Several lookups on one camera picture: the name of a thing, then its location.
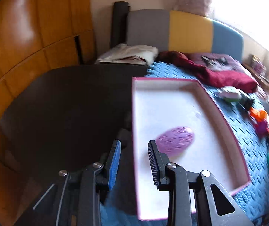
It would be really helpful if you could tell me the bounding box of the black cylindrical filter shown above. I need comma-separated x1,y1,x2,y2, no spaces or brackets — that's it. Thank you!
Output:
238,89,254,112

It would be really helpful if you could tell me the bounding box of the yellow purple oval case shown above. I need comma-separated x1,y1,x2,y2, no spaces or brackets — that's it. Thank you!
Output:
155,126,195,157

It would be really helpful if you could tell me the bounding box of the purple gift box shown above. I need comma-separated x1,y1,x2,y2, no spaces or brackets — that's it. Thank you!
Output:
250,55,266,76

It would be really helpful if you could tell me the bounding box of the orange cube block toy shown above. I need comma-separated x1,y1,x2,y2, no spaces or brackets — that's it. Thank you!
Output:
249,107,268,122

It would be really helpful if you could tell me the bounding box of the purple cat pillow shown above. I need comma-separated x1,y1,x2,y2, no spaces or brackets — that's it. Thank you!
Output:
187,53,245,73

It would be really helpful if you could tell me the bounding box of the white folded bag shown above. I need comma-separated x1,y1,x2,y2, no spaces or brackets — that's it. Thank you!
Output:
95,43,158,66

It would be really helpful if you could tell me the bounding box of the black rolled mat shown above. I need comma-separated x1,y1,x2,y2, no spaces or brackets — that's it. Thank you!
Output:
110,1,130,48

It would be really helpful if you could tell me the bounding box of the magenta hydrant-shaped toy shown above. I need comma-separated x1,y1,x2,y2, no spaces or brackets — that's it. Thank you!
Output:
254,119,269,138

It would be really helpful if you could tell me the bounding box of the blue foam puzzle mat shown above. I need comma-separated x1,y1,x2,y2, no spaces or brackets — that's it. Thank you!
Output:
99,61,269,226

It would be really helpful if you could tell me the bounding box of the green white plug-in device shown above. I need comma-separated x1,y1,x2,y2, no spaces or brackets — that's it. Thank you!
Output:
218,86,242,103

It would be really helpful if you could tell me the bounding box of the maroon blanket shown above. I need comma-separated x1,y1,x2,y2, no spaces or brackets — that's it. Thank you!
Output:
157,51,258,93

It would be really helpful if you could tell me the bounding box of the pink shallow cardboard box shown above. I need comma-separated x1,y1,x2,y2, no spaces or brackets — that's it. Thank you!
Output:
132,78,250,221

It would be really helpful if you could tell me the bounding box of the wooden wardrobe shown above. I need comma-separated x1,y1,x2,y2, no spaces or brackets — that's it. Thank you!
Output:
0,0,96,225

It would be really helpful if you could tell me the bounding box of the grey yellow blue headboard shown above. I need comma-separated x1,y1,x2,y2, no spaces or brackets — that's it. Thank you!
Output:
126,9,244,61

